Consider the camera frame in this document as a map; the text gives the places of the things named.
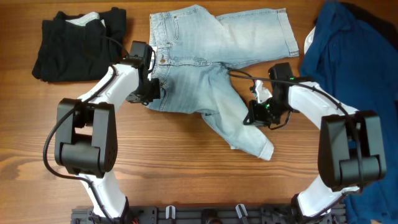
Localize light blue denim shorts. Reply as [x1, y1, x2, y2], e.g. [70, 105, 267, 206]
[149, 5, 299, 161]

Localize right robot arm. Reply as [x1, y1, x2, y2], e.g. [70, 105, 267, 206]
[243, 63, 387, 223]

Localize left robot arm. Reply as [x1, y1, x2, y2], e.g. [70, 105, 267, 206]
[50, 41, 160, 223]

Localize white garment under pile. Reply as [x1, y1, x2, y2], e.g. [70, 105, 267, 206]
[304, 27, 315, 53]

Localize folded black garment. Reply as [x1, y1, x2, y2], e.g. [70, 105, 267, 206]
[32, 7, 126, 82]

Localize dark blue shirt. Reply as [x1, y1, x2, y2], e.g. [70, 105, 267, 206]
[300, 1, 397, 223]

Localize black garment top right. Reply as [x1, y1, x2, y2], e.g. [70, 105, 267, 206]
[340, 2, 397, 50]

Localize right white rail clip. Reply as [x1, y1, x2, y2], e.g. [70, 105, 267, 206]
[235, 203, 249, 224]

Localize white rail clip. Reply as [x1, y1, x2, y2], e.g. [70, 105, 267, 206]
[165, 205, 176, 220]
[235, 203, 249, 224]

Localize left white rail clip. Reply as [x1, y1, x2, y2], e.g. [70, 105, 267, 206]
[165, 205, 176, 220]

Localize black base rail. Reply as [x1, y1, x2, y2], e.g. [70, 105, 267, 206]
[70, 203, 348, 224]

